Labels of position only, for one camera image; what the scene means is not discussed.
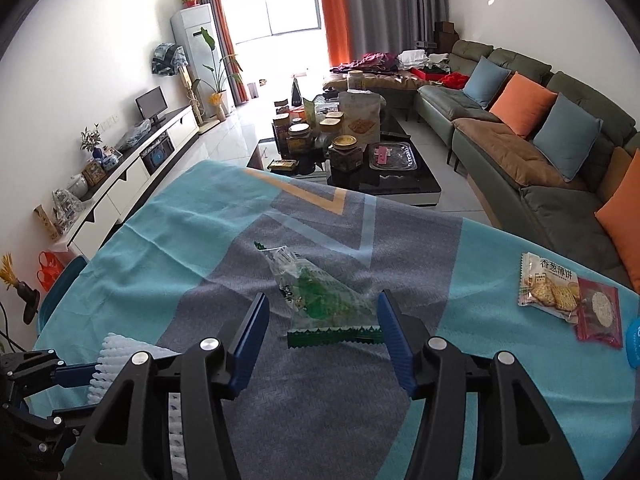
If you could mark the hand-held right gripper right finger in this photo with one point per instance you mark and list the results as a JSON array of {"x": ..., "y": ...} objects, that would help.
[{"x": 395, "y": 345}]

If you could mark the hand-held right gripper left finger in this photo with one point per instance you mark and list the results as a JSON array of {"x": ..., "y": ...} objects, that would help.
[{"x": 250, "y": 340}]

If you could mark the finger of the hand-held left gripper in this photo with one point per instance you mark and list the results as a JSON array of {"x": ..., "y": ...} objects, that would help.
[
  {"x": 70, "y": 375},
  {"x": 45, "y": 430}
]

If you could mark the white foam fruit net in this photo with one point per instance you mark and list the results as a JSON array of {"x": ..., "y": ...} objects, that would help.
[{"x": 117, "y": 355}]

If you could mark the green clear plastic wrapper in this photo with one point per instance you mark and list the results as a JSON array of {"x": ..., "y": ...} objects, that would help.
[{"x": 320, "y": 295}]

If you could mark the teal plastic bin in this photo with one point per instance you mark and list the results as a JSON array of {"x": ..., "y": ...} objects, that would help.
[{"x": 60, "y": 285}]

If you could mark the black vase yellow wheat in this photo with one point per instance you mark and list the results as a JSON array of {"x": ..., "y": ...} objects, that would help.
[{"x": 27, "y": 305}]

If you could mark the teal grey patterned tablecloth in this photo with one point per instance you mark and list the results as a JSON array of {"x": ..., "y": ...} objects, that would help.
[{"x": 325, "y": 410}]

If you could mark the orange plastic bag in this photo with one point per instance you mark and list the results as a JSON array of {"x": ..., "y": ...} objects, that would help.
[{"x": 50, "y": 272}]

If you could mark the yellow decorated box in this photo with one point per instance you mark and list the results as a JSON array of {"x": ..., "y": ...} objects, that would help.
[{"x": 47, "y": 222}]

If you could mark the white cracker packet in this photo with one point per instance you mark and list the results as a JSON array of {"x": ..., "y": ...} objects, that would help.
[{"x": 547, "y": 287}]

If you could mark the black glass coffee table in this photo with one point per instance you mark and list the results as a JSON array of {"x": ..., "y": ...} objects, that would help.
[{"x": 400, "y": 180}]

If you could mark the clear glass ship model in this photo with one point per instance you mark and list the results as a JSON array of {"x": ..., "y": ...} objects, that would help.
[{"x": 67, "y": 206}]

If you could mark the flat gold tin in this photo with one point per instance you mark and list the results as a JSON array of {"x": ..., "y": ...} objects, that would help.
[{"x": 282, "y": 164}]

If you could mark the clear plastic tray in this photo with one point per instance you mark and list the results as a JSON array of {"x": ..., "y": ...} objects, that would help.
[{"x": 395, "y": 156}]

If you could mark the white ceramic jar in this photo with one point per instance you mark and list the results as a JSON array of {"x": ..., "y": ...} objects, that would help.
[{"x": 79, "y": 185}]

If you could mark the large brown jar gold lid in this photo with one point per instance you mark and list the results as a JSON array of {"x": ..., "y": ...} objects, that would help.
[{"x": 344, "y": 156}]

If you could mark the red clear snack packet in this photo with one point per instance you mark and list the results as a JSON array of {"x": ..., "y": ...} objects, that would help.
[{"x": 600, "y": 312}]

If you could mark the white black TV cabinet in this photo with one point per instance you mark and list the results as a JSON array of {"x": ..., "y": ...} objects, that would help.
[{"x": 130, "y": 170}]

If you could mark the green corner sofa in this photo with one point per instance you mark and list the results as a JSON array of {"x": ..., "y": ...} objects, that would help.
[{"x": 560, "y": 205}]

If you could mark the blue white porcelain pot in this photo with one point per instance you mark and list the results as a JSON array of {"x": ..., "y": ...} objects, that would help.
[{"x": 110, "y": 161}]

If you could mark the brown seat pad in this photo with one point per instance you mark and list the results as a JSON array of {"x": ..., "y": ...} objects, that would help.
[{"x": 510, "y": 155}]

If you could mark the beige cracker bag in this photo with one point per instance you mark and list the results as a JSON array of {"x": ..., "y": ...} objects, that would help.
[{"x": 360, "y": 120}]

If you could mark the plastic wrapped bundle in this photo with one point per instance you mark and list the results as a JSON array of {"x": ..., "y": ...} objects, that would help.
[{"x": 136, "y": 134}]

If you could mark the green carton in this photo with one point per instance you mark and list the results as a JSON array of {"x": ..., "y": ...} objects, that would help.
[{"x": 309, "y": 111}]

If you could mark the small plant in blue vase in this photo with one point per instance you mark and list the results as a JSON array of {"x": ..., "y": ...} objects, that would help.
[{"x": 92, "y": 139}]

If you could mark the blue round object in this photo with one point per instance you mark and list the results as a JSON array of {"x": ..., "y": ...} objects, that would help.
[{"x": 634, "y": 340}]

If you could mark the tall leafy potted plant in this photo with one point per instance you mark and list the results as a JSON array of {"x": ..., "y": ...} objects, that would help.
[{"x": 217, "y": 95}]

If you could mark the small grey waste bin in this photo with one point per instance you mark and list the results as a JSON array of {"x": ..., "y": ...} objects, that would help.
[{"x": 253, "y": 91}]

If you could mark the black cone bottle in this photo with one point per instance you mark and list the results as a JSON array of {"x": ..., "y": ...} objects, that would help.
[{"x": 297, "y": 94}]

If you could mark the black monitor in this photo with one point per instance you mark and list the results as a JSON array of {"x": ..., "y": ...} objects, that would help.
[{"x": 151, "y": 104}]

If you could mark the orange cushion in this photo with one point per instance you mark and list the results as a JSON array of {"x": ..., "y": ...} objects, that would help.
[
  {"x": 522, "y": 105},
  {"x": 625, "y": 230}
]

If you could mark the white round canister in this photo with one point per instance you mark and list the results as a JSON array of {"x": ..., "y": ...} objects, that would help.
[{"x": 355, "y": 81}]

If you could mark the red cloth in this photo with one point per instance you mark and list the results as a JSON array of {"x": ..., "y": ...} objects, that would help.
[{"x": 445, "y": 81}]

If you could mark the large blue cushion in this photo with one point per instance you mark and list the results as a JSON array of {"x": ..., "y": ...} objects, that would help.
[{"x": 567, "y": 137}]

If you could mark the small blue cushion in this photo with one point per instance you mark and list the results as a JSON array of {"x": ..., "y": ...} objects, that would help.
[{"x": 485, "y": 82}]

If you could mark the tan cushion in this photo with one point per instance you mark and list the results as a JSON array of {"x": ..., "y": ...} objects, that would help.
[{"x": 614, "y": 172}]

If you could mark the maroon clothes pile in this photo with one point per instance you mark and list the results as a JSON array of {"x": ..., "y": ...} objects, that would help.
[{"x": 370, "y": 62}]

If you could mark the white clothes pile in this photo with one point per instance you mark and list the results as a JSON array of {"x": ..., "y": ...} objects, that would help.
[{"x": 422, "y": 57}]

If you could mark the standing fan patterned cover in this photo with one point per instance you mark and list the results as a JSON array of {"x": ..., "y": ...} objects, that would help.
[{"x": 169, "y": 59}]

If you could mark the orange curtain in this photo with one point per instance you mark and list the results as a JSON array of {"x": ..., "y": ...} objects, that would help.
[
  {"x": 334, "y": 15},
  {"x": 227, "y": 35}
]

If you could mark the brown cardboard boxes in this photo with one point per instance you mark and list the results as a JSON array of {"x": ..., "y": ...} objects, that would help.
[{"x": 445, "y": 37}]

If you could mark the white standing air conditioner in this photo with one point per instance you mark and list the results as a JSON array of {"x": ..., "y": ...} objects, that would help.
[{"x": 192, "y": 22}]

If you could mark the large window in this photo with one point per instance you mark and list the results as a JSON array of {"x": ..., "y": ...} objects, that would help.
[{"x": 280, "y": 10}]

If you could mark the wooden photo frame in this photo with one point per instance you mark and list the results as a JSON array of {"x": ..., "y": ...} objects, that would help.
[{"x": 94, "y": 172}]

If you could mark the white wall sockets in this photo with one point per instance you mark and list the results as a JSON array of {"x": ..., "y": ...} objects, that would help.
[{"x": 108, "y": 121}]

